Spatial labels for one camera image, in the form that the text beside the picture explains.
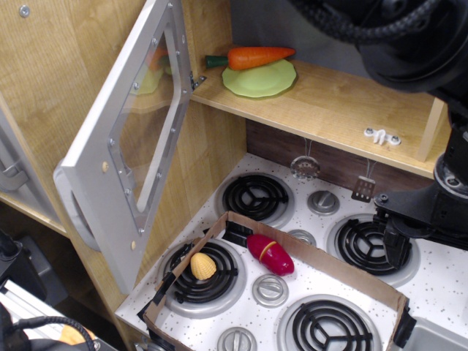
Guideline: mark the front right black burner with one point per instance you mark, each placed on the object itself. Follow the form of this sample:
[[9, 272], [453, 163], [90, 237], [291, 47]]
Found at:
[[327, 325]]

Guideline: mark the hanging silver toy spatula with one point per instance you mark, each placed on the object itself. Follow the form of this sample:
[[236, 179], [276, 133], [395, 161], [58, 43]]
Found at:
[[364, 187]]

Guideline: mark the orange object lower left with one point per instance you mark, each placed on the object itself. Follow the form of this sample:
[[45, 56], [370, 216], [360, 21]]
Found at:
[[71, 336]]

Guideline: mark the black box lower left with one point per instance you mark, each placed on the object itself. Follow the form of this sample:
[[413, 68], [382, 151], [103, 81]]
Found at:
[[24, 263]]

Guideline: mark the orange toy carrot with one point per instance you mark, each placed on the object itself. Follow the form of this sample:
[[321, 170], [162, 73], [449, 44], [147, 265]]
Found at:
[[242, 58]]

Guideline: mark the red toy sweet potato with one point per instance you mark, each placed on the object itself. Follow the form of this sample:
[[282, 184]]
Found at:
[[270, 254]]

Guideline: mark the silver stove knob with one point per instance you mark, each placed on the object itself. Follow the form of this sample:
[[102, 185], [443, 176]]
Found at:
[[237, 339], [270, 291], [323, 203]]

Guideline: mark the silver screw top left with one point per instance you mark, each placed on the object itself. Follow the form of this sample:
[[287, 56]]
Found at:
[[24, 11]]

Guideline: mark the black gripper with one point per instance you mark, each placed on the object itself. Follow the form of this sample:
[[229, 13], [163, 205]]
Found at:
[[436, 213]]

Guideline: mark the black burner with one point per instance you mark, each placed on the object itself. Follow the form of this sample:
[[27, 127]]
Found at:
[[220, 276], [327, 325], [360, 243], [257, 196]]

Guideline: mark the grey left cabinet door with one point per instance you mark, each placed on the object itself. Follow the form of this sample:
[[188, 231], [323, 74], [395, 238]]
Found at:
[[20, 186]]

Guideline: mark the back right black burner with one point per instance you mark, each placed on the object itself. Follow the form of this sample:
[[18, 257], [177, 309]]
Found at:
[[360, 243]]

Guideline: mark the small silver middle knob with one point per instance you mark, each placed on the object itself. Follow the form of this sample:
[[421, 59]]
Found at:
[[304, 236]]

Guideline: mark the yellow toy corn piece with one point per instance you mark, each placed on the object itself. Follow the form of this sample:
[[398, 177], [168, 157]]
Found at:
[[202, 266]]

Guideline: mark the green toy plate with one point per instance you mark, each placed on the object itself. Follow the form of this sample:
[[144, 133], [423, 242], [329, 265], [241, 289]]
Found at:
[[265, 81]]

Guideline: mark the silver centre stove knob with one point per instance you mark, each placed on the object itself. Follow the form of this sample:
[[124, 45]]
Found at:
[[270, 291]]

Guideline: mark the front left black burner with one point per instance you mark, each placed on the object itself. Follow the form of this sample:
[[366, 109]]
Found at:
[[220, 276]]

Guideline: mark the silver front stove knob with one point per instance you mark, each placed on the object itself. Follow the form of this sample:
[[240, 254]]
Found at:
[[237, 339]]

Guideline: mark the back left black burner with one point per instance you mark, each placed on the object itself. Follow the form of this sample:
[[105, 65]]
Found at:
[[257, 196]]

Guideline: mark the white plastic door latch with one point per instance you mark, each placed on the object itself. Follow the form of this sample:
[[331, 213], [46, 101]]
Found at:
[[380, 136]]

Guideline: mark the grey toy sink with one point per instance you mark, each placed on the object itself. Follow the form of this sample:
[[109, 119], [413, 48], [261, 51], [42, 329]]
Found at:
[[428, 336]]

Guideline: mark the brown cardboard barrier frame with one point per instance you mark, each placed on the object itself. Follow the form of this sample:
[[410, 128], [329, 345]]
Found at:
[[243, 285]]

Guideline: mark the silver toy microwave door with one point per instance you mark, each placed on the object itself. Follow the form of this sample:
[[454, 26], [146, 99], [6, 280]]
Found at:
[[111, 179]]

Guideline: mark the silver back stove knob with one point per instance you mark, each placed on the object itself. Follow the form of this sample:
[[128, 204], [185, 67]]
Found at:
[[323, 203]]

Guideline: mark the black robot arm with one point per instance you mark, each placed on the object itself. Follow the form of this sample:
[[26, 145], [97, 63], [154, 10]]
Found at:
[[413, 46]]

